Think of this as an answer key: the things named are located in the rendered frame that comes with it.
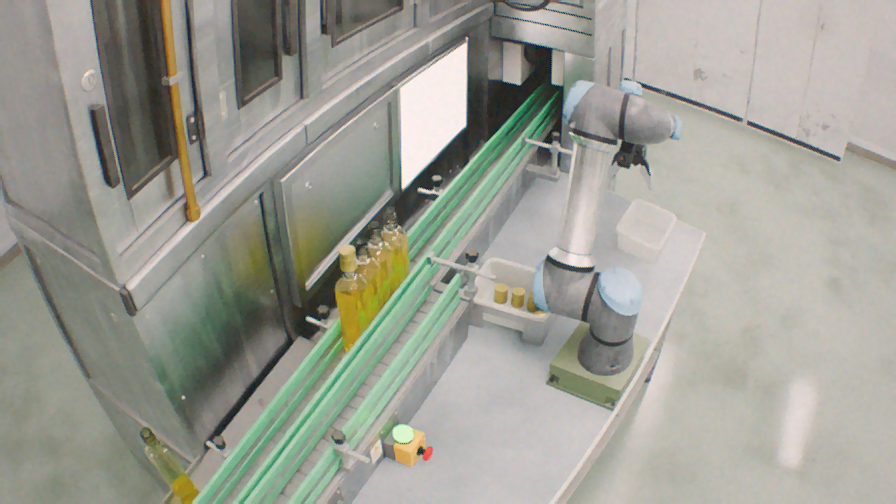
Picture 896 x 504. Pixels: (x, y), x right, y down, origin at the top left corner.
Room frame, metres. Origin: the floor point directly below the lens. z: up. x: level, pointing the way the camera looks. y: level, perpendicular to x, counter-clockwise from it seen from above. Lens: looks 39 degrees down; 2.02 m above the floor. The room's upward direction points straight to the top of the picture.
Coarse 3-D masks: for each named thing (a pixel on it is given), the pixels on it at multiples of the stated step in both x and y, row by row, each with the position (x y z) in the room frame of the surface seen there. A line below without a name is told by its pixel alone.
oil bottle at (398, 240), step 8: (384, 232) 1.22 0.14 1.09; (400, 232) 1.22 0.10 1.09; (384, 240) 1.21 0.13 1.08; (392, 240) 1.20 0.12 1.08; (400, 240) 1.21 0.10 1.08; (392, 248) 1.20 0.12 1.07; (400, 248) 1.20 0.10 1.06; (400, 256) 1.20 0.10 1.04; (408, 256) 1.24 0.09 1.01; (400, 264) 1.20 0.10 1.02; (408, 264) 1.23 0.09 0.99; (400, 272) 1.20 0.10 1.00; (408, 272) 1.23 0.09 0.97; (400, 280) 1.20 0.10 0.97
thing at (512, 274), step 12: (492, 264) 1.42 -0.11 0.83; (504, 264) 1.42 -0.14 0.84; (516, 264) 1.41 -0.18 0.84; (504, 276) 1.41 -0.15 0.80; (516, 276) 1.40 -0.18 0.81; (528, 276) 1.39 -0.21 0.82; (480, 288) 1.36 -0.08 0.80; (492, 288) 1.40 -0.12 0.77; (528, 288) 1.38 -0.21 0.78; (480, 300) 1.28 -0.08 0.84; (492, 300) 1.35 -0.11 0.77; (516, 312) 1.23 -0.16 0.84; (528, 312) 1.30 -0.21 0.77
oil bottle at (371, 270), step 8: (360, 264) 1.11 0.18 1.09; (368, 264) 1.11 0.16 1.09; (376, 264) 1.12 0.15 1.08; (360, 272) 1.10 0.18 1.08; (368, 272) 1.10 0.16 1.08; (376, 272) 1.12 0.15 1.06; (368, 280) 1.09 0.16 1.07; (376, 280) 1.11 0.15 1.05; (376, 288) 1.11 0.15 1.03; (376, 296) 1.11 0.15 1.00; (376, 304) 1.11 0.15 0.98; (376, 312) 1.10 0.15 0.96
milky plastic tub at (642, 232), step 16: (640, 208) 1.74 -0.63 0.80; (656, 208) 1.71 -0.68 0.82; (624, 224) 1.64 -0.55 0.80; (640, 224) 1.72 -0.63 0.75; (656, 224) 1.70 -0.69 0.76; (672, 224) 1.62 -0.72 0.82; (624, 240) 1.57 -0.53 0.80; (640, 240) 1.54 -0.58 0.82; (656, 240) 1.63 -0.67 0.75; (640, 256) 1.54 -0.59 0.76; (656, 256) 1.52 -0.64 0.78
